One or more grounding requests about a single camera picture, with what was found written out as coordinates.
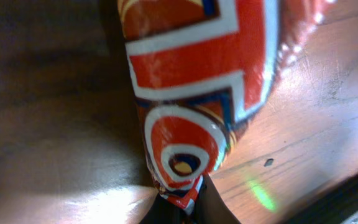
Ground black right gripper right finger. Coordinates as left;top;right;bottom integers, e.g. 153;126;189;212
194;175;240;224

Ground orange brown candy bar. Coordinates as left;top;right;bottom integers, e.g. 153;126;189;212
117;0;333;214

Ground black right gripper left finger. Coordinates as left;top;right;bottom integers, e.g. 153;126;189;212
139;194;185;224

